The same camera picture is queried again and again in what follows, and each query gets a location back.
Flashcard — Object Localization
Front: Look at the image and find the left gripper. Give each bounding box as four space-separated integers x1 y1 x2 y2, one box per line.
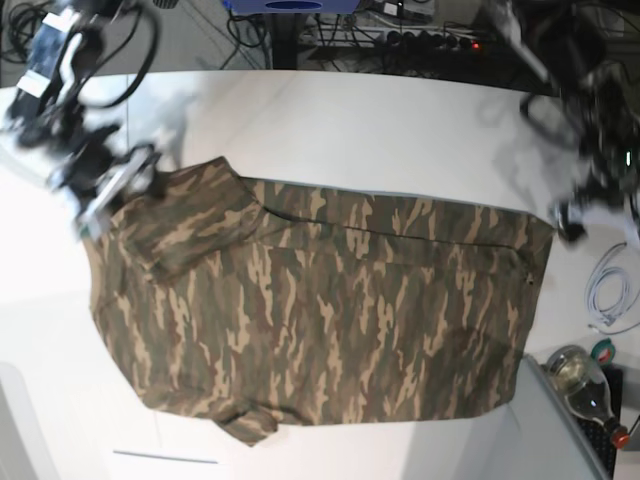
549 173 635 243

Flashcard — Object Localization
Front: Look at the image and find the black power strip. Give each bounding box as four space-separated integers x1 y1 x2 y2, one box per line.
384 30 482 55

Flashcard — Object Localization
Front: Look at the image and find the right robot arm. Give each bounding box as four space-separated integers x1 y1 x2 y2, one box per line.
5 1 161 201

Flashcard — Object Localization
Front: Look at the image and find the white paper sheet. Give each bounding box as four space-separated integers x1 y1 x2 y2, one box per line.
112 450 219 465

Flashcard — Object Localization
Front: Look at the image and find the coiled white cable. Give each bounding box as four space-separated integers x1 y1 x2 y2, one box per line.
584 237 640 334

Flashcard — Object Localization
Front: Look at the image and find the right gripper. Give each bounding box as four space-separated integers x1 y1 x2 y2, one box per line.
47 124 166 200

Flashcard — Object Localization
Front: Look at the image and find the clear glass bottle red cap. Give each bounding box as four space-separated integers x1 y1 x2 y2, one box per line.
546 345 630 449

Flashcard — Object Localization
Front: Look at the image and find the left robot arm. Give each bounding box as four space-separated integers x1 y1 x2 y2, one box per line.
483 1 639 245

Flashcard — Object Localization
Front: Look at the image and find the blue box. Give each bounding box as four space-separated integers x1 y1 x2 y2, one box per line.
223 0 360 15

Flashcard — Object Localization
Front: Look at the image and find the green tape roll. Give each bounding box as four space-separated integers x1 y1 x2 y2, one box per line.
590 338 616 366

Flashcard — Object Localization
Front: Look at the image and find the camouflage t-shirt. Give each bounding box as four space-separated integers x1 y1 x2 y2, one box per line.
85 158 554 445

